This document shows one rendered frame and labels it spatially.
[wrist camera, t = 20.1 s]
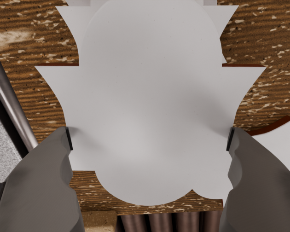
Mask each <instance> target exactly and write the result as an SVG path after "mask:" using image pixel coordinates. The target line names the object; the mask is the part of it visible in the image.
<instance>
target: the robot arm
mask: <svg viewBox="0 0 290 232"><path fill-rule="evenodd" d="M72 150H73V146H72V141H71V137H70V132H69V127H65V126H62V127H59V128H57V129H56V130H55V131H54V132H53V133H51V134H50V135H49V136H48V137H47V138H45V139H44V140H43V141H42V142H41V143H39V144H38V145H37V146H36V147H35V148H34V149H33V150H32V151H30V152H29V153H28V154H27V155H26V156H25V157H24V158H23V159H22V160H21V161H20V162H19V163H18V164H17V165H16V167H15V168H14V169H13V170H12V171H11V172H10V174H9V175H8V176H7V178H6V179H5V181H4V182H2V183H0V232H85V228H84V223H83V217H82V214H81V209H80V206H79V202H78V199H77V195H76V192H75V190H74V189H72V188H71V187H69V183H70V181H71V179H72V177H73V172H72V168H71V164H70V160H69V154H70V152H71V151H72ZM226 151H228V152H229V154H230V156H231V158H232V162H231V165H230V168H229V171H228V174H227V176H228V178H229V180H230V182H231V184H232V186H233V189H232V190H230V191H229V193H228V196H227V199H226V203H225V206H224V209H223V212H222V215H221V218H220V225H219V232H290V171H289V170H288V169H287V167H286V166H285V165H284V164H283V163H282V162H281V161H280V160H279V159H278V158H277V157H276V156H275V155H274V154H272V153H271V152H270V151H269V150H268V149H267V148H265V147H264V146H263V145H262V144H260V143H259V142H258V141H257V140H255V139H254V138H253V137H252V136H250V135H249V134H248V133H247V132H245V131H244V130H243V129H241V128H238V127H233V128H232V127H231V129H230V133H229V136H228V140H227V147H226Z"/></svg>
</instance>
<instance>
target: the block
mask: <svg viewBox="0 0 290 232"><path fill-rule="evenodd" d="M81 214H82V217H83V223H84V228H85V232H114V231H115V228H116V222H117V214H116V211H115V210H88V211H81Z"/></svg>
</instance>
